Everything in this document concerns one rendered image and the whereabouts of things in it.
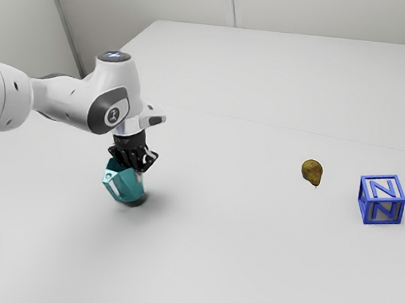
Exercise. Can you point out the blue letter block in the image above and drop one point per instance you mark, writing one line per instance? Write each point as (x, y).
(381, 200)

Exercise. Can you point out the brown-green pear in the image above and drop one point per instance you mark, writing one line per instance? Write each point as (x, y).
(312, 171)

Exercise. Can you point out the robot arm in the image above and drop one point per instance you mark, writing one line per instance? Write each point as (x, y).
(57, 98)

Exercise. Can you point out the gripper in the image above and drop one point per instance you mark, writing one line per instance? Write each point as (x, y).
(130, 150)

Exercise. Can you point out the teal faceted mug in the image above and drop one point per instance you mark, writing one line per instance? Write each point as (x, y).
(124, 185)

